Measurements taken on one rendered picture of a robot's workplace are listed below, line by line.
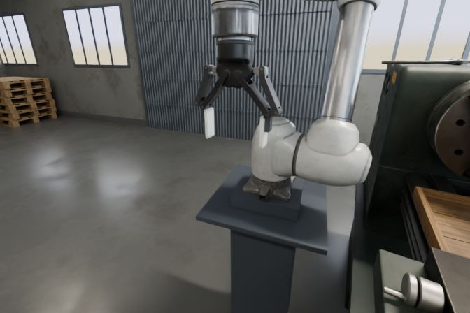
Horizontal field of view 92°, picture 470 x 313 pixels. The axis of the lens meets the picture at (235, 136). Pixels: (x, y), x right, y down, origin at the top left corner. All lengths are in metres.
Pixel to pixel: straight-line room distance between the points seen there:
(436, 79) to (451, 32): 2.51
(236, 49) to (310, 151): 0.44
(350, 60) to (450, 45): 2.77
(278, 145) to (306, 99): 2.59
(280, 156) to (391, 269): 0.41
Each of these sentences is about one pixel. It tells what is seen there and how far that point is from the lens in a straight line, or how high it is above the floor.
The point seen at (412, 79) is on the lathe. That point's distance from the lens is 1.04.
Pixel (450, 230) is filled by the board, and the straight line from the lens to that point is 0.79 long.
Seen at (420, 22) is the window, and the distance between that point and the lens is 3.46.
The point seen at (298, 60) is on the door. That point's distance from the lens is 3.30.
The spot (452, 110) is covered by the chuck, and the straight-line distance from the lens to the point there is 0.91.
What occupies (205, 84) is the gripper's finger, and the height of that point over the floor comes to 1.23.
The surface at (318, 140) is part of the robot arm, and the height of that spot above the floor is 1.04.
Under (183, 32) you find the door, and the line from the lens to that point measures 3.89.
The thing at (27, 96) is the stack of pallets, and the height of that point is 0.53.
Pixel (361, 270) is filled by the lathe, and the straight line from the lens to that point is 1.07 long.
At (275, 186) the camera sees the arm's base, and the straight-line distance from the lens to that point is 0.85.
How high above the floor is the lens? 1.29
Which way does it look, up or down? 20 degrees down
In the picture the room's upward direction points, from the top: straight up
